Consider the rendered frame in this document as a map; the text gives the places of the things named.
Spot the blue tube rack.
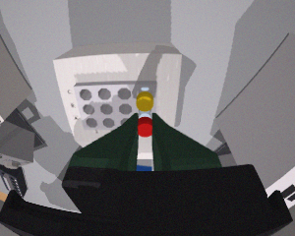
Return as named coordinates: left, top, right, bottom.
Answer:
left=137, top=165, right=152, bottom=171

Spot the dark grey block with round holes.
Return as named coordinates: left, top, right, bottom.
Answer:
left=0, top=164, right=28, bottom=198

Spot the white dry block with round wells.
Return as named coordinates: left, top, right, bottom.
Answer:
left=53, top=42, right=182, bottom=147

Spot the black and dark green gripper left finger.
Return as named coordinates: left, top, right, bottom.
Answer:
left=67, top=113, right=139, bottom=171

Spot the grey bench mat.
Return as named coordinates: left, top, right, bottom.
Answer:
left=0, top=0, right=295, bottom=213

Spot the white box with grey block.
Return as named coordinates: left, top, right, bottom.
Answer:
left=215, top=32, right=295, bottom=208

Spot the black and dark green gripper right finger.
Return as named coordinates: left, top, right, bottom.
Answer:
left=151, top=113, right=222, bottom=171

